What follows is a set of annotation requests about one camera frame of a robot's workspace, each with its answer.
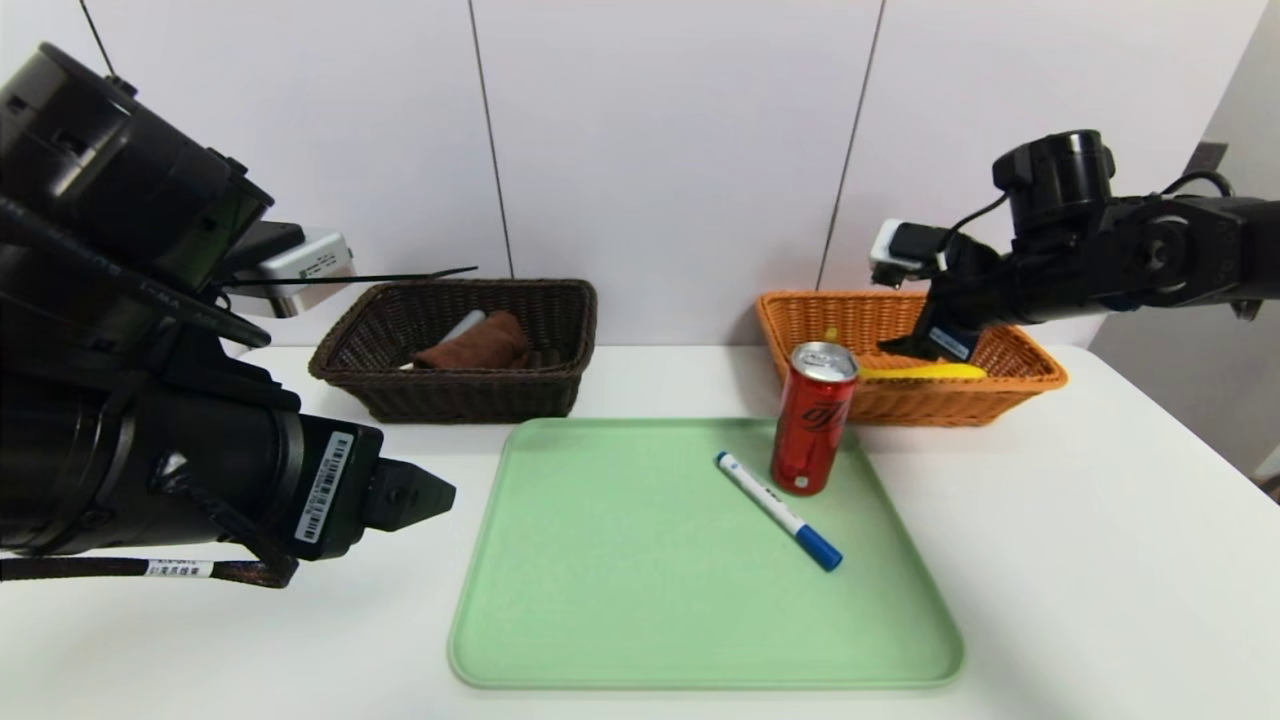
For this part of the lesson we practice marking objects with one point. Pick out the thin black zip tie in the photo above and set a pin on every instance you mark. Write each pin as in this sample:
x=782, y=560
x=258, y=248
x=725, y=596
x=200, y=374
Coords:
x=400, y=277

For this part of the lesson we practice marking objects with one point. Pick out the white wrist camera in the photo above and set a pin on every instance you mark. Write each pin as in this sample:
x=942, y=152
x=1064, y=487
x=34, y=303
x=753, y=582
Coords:
x=905, y=250
x=300, y=265

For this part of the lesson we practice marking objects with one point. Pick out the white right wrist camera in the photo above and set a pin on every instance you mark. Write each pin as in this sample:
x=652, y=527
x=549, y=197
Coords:
x=905, y=250

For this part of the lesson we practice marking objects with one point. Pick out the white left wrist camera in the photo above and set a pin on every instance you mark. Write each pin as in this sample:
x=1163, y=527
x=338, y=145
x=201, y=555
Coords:
x=300, y=265

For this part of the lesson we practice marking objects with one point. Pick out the brown towel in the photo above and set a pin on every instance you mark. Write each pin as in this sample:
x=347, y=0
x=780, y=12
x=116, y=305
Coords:
x=490, y=345

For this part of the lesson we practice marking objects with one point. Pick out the dark brown wicker basket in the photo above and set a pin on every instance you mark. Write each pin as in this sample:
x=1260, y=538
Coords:
x=450, y=395

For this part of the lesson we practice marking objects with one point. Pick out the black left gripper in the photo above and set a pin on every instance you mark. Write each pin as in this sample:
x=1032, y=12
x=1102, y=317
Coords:
x=335, y=488

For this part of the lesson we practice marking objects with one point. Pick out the light green plastic tray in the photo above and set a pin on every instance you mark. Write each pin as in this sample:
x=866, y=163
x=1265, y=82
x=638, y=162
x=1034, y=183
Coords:
x=620, y=580

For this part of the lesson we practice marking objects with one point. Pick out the orange wicker basket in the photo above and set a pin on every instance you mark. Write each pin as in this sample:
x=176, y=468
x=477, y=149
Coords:
x=1020, y=385

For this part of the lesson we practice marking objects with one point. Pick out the red soda can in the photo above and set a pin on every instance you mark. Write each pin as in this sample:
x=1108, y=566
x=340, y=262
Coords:
x=810, y=430

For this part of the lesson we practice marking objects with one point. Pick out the dark wall fixture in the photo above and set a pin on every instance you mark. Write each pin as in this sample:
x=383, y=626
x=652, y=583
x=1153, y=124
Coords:
x=1212, y=152

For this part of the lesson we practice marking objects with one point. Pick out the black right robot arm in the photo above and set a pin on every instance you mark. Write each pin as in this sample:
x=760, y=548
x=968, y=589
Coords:
x=1150, y=250

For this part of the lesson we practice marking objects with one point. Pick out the black and orange left arm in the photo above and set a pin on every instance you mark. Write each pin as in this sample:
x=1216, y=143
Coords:
x=120, y=460

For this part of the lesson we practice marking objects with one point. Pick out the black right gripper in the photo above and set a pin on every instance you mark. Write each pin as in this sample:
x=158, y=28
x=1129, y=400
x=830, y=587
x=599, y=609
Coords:
x=946, y=341

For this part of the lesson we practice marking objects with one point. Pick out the yellow banana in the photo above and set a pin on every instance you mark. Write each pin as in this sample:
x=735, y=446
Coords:
x=940, y=372

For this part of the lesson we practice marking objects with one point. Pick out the white marker with blue cap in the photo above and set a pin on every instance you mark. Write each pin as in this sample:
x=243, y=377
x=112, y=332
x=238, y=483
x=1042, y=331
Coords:
x=775, y=508

